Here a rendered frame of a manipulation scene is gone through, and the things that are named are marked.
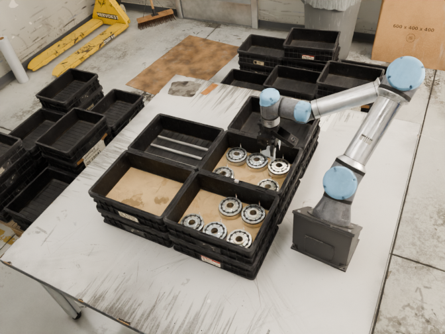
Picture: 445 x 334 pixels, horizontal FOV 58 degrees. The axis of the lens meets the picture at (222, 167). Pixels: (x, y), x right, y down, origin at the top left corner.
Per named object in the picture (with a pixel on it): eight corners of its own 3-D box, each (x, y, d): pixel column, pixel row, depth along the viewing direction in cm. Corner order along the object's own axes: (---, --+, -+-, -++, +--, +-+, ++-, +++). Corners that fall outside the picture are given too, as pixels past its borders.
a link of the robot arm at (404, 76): (348, 203, 151) (428, 72, 141) (345, 207, 137) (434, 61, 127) (320, 187, 155) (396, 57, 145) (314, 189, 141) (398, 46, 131)
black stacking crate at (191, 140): (227, 146, 206) (225, 130, 198) (200, 187, 188) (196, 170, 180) (163, 129, 221) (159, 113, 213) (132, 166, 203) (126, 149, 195)
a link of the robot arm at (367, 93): (414, 66, 152) (291, 105, 170) (416, 59, 142) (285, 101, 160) (422, 95, 152) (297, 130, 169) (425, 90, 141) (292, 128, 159)
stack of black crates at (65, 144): (94, 152, 315) (73, 106, 283) (124, 162, 304) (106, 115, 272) (59, 187, 292) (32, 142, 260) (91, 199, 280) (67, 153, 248)
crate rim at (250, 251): (280, 199, 166) (280, 195, 165) (251, 256, 149) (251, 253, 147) (197, 173, 181) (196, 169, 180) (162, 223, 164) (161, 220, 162)
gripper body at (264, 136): (263, 132, 175) (262, 112, 166) (282, 137, 172) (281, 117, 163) (257, 145, 171) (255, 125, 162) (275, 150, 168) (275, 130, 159)
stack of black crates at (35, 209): (60, 187, 291) (47, 166, 275) (91, 199, 280) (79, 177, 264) (19, 230, 268) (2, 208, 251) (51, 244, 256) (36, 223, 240)
